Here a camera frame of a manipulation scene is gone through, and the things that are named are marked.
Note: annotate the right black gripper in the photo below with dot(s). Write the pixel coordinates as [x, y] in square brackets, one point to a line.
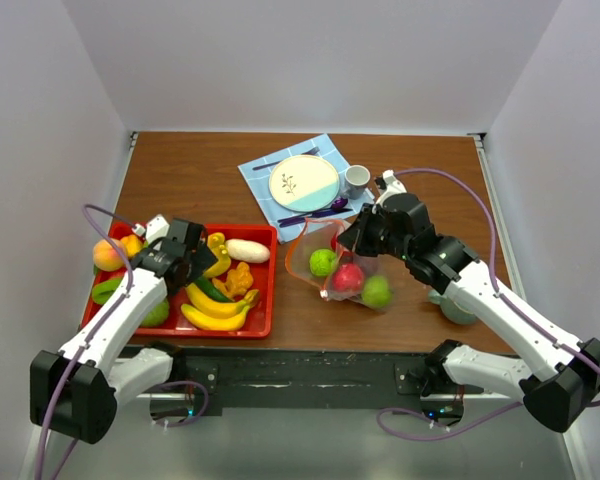
[355, 237]

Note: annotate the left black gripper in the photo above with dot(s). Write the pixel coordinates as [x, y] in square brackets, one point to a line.
[202, 259]

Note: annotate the red pomegranate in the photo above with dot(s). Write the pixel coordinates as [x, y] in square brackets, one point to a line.
[334, 242]

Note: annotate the white radish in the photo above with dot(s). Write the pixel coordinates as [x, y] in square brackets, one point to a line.
[247, 251]

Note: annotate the red apple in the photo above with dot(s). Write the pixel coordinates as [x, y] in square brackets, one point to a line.
[349, 278]

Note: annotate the green lime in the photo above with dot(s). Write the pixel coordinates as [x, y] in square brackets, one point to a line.
[376, 292]
[322, 262]

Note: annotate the clear orange zip top bag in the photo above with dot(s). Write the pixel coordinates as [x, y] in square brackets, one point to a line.
[316, 234]

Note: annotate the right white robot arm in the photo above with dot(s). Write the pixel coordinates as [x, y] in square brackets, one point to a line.
[556, 375]

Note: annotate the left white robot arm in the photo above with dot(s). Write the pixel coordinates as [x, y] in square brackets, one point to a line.
[77, 390]

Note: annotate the green chili pepper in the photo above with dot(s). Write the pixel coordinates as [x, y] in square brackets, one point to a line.
[208, 288]

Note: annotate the purple spoon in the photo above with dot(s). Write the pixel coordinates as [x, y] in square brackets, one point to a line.
[337, 205]

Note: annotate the orange ginger root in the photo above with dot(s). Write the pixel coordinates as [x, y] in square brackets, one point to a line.
[238, 281]

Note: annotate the red plastic tray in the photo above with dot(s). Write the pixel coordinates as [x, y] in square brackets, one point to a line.
[258, 321]

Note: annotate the yellow banana bunch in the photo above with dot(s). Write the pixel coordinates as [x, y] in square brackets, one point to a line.
[207, 314]

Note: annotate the grey ceramic mug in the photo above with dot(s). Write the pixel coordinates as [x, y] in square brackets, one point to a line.
[355, 181]

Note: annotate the large green guava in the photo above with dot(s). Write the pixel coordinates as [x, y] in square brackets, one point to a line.
[157, 316]

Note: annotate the small yellow pepper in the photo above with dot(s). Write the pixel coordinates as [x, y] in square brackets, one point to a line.
[132, 245]

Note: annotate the blue checked cloth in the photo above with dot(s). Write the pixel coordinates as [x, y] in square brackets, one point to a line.
[257, 182]

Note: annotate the cream and blue plate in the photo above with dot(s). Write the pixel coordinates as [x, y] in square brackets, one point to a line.
[304, 183]

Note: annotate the purple knife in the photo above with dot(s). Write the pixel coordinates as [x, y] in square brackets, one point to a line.
[317, 216]

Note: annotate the purple fork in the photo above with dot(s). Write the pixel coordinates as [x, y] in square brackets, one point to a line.
[311, 152]

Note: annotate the peach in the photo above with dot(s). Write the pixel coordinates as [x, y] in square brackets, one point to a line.
[106, 258]

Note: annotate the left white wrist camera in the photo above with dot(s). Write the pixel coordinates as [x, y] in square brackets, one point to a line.
[154, 229]

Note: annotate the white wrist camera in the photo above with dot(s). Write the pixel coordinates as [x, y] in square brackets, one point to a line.
[154, 229]
[387, 185]

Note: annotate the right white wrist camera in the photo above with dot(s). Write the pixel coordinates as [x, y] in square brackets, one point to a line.
[387, 185]

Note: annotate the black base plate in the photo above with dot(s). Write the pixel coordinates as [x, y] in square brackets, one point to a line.
[305, 379]

